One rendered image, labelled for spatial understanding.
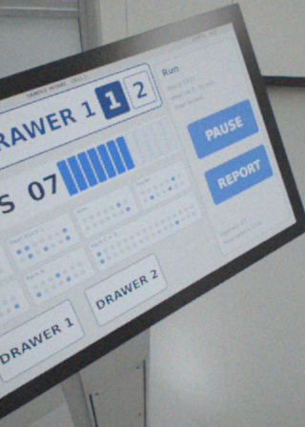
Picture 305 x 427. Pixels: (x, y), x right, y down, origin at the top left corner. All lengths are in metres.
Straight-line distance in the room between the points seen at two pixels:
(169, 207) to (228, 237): 0.09
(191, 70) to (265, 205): 0.19
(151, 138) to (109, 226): 0.11
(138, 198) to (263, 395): 1.15
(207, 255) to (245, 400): 1.04
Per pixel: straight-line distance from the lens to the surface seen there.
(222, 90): 0.61
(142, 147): 0.54
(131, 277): 0.54
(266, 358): 1.66
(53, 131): 0.51
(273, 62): 2.66
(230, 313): 1.72
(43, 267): 0.51
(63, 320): 0.52
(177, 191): 0.56
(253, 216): 0.62
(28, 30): 1.13
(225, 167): 0.60
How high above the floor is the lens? 1.45
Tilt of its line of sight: 48 degrees down
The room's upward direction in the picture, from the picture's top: 1 degrees clockwise
